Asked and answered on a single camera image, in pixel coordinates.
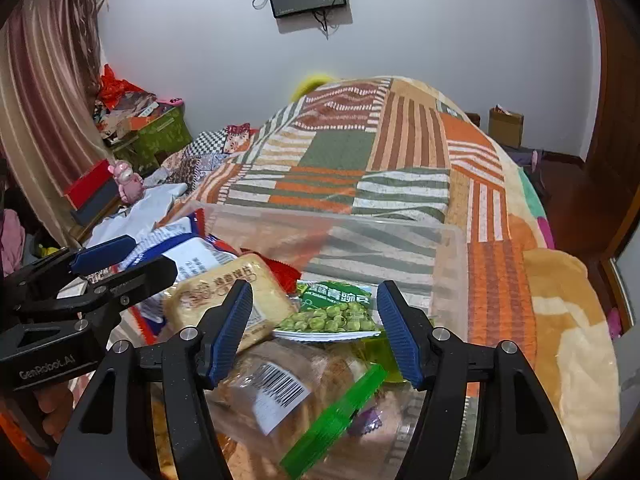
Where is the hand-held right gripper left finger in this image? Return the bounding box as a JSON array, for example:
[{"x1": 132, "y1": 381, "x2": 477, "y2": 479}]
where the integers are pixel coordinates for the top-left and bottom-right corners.
[{"x1": 47, "y1": 279, "x2": 255, "y2": 480}]

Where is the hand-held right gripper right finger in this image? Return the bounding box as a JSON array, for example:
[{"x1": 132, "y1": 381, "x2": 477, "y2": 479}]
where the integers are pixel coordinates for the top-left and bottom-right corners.
[{"x1": 376, "y1": 280, "x2": 581, "y2": 480}]

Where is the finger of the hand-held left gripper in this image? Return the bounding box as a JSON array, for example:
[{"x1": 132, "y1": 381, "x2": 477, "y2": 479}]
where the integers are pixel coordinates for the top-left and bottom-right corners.
[
  {"x1": 5, "y1": 235, "x2": 138, "y2": 291},
  {"x1": 75, "y1": 256, "x2": 179, "y2": 335}
]

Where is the white and blue snack packet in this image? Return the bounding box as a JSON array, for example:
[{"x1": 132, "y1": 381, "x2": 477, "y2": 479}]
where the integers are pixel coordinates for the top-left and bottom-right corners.
[{"x1": 120, "y1": 217, "x2": 241, "y2": 321}]

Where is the green pea snack packet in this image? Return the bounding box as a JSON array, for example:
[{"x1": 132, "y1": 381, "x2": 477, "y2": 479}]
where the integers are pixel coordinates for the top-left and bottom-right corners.
[{"x1": 272, "y1": 280, "x2": 386, "y2": 343}]

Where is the clear plastic storage container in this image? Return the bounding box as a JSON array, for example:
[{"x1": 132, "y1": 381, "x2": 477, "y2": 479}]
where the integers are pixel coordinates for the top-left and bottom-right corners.
[{"x1": 150, "y1": 200, "x2": 468, "y2": 480}]

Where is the person's left hand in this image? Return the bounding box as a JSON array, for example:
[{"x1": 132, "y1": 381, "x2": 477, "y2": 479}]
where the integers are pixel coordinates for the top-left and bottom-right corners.
[{"x1": 32, "y1": 385, "x2": 78, "y2": 446}]

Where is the green jelly cup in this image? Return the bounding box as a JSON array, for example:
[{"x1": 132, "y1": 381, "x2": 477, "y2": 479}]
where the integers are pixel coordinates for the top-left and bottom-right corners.
[{"x1": 352, "y1": 335, "x2": 408, "y2": 386}]

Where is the dark grey box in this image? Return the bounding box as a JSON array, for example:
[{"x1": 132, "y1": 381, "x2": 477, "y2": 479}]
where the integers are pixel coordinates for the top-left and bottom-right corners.
[{"x1": 72, "y1": 180, "x2": 123, "y2": 226}]

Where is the beige cake packet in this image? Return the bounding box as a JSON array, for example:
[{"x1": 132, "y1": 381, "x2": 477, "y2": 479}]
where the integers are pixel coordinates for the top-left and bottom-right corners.
[{"x1": 162, "y1": 252, "x2": 300, "y2": 356}]

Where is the white cloth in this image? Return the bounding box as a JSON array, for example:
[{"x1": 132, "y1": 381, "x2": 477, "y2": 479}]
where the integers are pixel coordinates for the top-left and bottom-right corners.
[{"x1": 87, "y1": 182, "x2": 188, "y2": 256}]

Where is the red box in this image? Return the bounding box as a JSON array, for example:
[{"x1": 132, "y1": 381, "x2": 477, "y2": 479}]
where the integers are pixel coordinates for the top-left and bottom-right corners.
[{"x1": 64, "y1": 159, "x2": 118, "y2": 208}]

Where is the pink plush toy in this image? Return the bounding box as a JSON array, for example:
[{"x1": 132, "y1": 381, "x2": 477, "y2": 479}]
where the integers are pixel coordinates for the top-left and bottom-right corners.
[{"x1": 109, "y1": 160, "x2": 147, "y2": 205}]

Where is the red snack packet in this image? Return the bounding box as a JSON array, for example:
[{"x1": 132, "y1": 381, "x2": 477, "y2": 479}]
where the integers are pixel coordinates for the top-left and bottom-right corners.
[{"x1": 250, "y1": 255, "x2": 301, "y2": 293}]

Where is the clear round chip packet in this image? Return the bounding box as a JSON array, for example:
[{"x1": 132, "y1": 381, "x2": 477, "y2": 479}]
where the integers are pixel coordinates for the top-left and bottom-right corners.
[{"x1": 207, "y1": 342, "x2": 371, "y2": 456}]

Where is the pink garment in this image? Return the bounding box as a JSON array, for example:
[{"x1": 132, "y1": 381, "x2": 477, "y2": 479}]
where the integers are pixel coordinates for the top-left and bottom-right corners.
[{"x1": 0, "y1": 210, "x2": 26, "y2": 276}]

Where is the green plastic sealing clip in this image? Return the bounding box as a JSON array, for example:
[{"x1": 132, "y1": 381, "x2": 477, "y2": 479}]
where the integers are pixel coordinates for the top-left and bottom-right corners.
[{"x1": 280, "y1": 364, "x2": 388, "y2": 478}]

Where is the green patterned storage box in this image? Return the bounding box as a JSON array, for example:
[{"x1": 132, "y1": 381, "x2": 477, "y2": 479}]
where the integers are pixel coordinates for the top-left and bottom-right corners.
[{"x1": 112, "y1": 105, "x2": 193, "y2": 171}]

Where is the pile of papers and cardboard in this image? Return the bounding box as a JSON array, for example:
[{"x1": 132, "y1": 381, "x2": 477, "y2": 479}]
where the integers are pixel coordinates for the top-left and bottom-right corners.
[{"x1": 92, "y1": 87, "x2": 183, "y2": 141}]

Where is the checkered patchwork cloth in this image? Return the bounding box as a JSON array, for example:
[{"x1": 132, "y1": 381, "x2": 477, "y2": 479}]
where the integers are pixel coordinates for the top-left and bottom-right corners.
[{"x1": 165, "y1": 124, "x2": 258, "y2": 186}]

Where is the red plastic bag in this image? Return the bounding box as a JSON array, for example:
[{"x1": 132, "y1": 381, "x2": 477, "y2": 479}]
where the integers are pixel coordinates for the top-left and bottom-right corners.
[{"x1": 97, "y1": 64, "x2": 133, "y2": 106}]

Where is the striped red beige curtain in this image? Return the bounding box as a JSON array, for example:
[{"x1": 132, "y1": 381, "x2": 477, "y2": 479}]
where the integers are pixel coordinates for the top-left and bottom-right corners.
[{"x1": 0, "y1": 0, "x2": 108, "y2": 246}]

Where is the dark clothes pile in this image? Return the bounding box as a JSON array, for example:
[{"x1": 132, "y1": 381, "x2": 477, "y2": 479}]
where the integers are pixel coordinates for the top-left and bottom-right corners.
[{"x1": 515, "y1": 147, "x2": 548, "y2": 196}]

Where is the small cardboard box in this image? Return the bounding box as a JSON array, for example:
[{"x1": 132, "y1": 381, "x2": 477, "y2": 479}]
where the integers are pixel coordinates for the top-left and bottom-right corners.
[{"x1": 487, "y1": 105, "x2": 525, "y2": 148}]

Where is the white wardrobe sliding door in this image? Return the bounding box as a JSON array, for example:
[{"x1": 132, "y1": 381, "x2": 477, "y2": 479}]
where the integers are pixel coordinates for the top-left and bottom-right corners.
[{"x1": 602, "y1": 245, "x2": 640, "y2": 411}]

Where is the yellow hoop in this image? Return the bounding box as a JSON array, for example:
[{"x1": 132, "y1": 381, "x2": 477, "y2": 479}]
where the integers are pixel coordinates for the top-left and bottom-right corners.
[{"x1": 290, "y1": 74, "x2": 346, "y2": 101}]

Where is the wooden door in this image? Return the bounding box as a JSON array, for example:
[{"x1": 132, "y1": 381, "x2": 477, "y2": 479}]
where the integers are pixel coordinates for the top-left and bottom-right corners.
[{"x1": 582, "y1": 0, "x2": 640, "y2": 261}]

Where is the black hanging cable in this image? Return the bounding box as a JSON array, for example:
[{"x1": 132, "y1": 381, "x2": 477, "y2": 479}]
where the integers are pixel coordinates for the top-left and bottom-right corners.
[{"x1": 315, "y1": 7, "x2": 335, "y2": 41}]

